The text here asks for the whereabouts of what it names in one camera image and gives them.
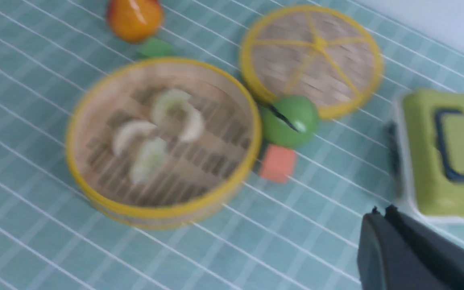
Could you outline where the orange foam cube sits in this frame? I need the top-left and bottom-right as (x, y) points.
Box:
(258, 143), (296, 183)

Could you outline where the green foam cube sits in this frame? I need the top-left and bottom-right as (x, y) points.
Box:
(137, 37), (174, 58)

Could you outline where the translucent green dumpling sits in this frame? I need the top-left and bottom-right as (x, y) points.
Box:
(128, 137), (168, 185)

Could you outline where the white box green lid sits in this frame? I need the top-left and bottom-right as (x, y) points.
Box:
(388, 89), (464, 224)

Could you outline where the bamboo steamer basket yellow rim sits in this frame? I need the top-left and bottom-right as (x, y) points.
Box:
(64, 57), (261, 229)

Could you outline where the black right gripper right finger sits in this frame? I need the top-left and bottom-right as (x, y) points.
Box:
(384, 205), (464, 290)

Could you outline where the orange pear toy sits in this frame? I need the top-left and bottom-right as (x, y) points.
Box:
(105, 0), (164, 44)

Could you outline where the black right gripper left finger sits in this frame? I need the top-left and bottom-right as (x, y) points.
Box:
(357, 207), (464, 290)

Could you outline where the green round fruit toy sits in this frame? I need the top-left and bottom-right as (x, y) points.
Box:
(260, 94), (320, 148)

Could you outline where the white dumpling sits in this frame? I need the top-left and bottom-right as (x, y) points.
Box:
(178, 103), (205, 143)
(111, 120), (157, 156)

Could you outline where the woven bamboo steamer lid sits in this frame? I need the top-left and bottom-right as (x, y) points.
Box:
(238, 5), (384, 119)

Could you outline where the green checked tablecloth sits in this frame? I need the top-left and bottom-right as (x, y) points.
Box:
(0, 0), (464, 290)

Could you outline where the pale green dumpling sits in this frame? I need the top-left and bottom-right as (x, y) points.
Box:
(151, 88), (191, 126)

